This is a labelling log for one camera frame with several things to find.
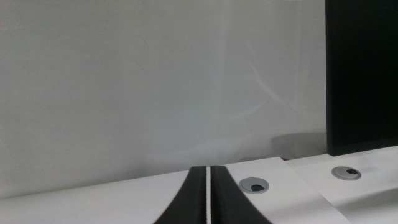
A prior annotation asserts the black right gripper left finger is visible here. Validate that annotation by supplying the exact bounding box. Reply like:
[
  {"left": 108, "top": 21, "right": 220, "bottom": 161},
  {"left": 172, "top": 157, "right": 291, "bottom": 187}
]
[{"left": 154, "top": 166, "right": 208, "bottom": 224}]

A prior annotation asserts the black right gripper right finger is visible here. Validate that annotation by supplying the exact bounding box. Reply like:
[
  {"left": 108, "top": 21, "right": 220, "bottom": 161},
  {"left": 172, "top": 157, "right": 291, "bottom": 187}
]
[{"left": 210, "top": 166, "right": 273, "bottom": 224}]

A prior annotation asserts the white backdrop curtain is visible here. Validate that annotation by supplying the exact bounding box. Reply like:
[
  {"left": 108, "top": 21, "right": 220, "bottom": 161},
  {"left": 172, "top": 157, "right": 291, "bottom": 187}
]
[{"left": 0, "top": 0, "right": 328, "bottom": 200}]

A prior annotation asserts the black monitor panel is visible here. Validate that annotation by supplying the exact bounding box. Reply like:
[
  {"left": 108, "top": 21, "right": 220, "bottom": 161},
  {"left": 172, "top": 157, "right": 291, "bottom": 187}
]
[{"left": 325, "top": 0, "right": 398, "bottom": 157}]

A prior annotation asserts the grey round cable grommet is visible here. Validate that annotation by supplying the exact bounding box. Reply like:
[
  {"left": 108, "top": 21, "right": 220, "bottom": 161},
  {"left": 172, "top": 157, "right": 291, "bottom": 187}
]
[
  {"left": 331, "top": 166, "right": 362, "bottom": 181},
  {"left": 238, "top": 177, "right": 270, "bottom": 195}
]

